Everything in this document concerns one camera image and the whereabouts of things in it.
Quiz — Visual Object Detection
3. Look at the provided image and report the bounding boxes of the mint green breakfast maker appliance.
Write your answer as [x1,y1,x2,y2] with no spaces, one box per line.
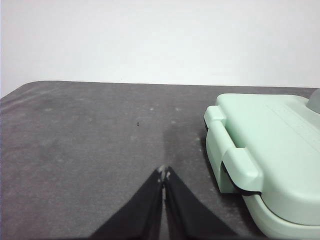
[203,92,320,238]

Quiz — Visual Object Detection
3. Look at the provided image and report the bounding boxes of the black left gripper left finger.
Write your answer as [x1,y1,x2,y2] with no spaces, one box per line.
[89,165,165,240]

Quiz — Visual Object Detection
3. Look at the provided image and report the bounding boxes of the chrome appliance lid handle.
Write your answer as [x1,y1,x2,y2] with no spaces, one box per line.
[305,87,320,114]

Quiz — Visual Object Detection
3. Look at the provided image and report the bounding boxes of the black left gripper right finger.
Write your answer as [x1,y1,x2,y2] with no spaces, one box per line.
[163,165,241,240]

